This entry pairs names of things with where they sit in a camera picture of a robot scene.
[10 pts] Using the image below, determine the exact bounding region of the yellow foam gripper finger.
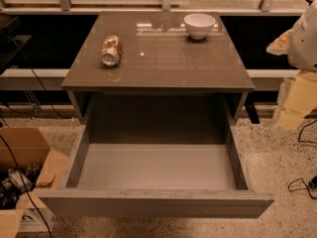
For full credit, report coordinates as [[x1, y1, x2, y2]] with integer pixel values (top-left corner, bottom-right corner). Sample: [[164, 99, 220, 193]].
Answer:
[[271, 71, 317, 137], [266, 30, 291, 56]]

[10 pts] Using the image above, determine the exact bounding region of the grey top drawer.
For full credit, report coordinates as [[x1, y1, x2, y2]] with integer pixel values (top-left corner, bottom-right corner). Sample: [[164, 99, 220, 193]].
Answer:
[[39, 94, 275, 219]]

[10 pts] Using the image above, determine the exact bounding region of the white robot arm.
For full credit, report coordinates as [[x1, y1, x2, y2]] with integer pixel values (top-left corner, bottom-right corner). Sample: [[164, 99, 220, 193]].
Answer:
[[266, 0, 317, 137]]

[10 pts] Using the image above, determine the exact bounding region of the white ceramic bowl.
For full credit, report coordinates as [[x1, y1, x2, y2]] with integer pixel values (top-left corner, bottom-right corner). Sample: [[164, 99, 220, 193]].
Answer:
[[183, 13, 216, 40]]

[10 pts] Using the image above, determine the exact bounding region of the lying snack can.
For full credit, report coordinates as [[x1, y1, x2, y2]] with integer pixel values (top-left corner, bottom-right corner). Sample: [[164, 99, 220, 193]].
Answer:
[[100, 36, 123, 66]]

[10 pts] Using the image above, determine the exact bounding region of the open cardboard box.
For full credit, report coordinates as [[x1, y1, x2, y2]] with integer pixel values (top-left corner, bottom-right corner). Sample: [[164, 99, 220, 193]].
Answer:
[[0, 128, 68, 238]]

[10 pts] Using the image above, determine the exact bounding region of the plastic bottle in box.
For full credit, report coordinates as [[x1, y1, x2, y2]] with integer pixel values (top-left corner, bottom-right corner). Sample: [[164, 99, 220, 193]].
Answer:
[[8, 169, 32, 192]]

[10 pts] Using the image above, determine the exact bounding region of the black cable on floor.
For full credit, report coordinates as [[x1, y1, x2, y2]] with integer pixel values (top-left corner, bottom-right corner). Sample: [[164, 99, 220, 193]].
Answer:
[[287, 119, 317, 200]]

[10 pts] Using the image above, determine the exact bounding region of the grey metal window rail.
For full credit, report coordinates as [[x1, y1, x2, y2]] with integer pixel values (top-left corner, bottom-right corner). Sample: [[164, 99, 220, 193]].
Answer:
[[0, 67, 301, 92]]

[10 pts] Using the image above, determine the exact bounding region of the black cable over box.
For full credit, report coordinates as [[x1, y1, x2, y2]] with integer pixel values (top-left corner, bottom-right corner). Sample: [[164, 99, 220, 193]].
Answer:
[[0, 134, 53, 238]]

